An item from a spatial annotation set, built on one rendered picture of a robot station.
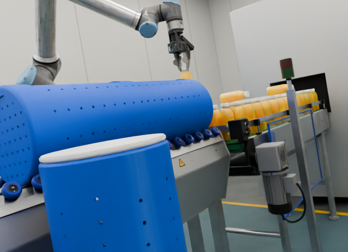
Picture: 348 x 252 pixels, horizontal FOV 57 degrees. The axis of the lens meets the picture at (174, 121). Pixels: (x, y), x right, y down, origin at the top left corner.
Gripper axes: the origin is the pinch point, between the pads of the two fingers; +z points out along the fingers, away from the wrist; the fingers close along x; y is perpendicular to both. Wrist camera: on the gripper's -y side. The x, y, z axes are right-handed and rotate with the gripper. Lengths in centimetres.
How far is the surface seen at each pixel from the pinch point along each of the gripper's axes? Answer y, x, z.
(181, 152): 43, 21, 39
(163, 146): 93, 57, 30
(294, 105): -25, 47, 29
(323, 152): -132, 30, 75
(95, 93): 80, 21, 13
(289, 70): -24, 47, 12
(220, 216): 19, 19, 74
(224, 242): 19, 19, 87
